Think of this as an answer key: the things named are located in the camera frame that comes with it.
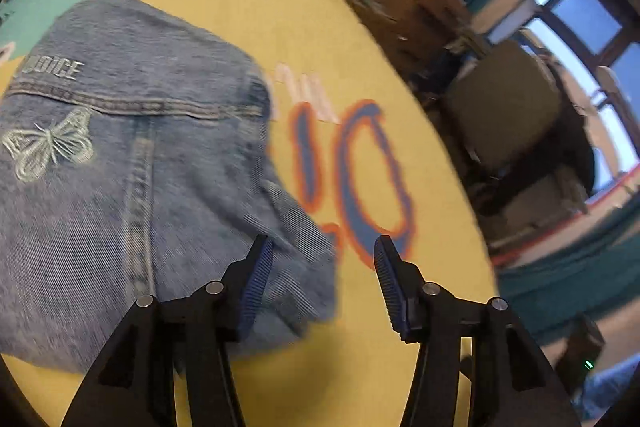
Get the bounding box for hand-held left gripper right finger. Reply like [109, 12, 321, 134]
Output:
[373, 234, 584, 427]

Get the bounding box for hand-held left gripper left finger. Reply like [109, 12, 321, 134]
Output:
[60, 234, 276, 427]

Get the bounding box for blue denim jacket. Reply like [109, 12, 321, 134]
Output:
[0, 0, 342, 376]

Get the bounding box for person's blue jeans leg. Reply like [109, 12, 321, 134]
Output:
[574, 354, 640, 420]

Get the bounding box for teal cloth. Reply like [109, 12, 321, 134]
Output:
[497, 211, 640, 344]

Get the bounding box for olive green chair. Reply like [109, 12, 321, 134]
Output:
[439, 39, 592, 219]

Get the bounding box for black coat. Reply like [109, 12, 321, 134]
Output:
[544, 61, 599, 198]

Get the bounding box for yellow printed bedspread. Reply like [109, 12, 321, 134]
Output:
[0, 0, 502, 427]

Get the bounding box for brown cardboard boxes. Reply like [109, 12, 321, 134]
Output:
[349, 0, 482, 78]

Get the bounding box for window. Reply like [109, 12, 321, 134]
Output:
[519, 0, 640, 188]

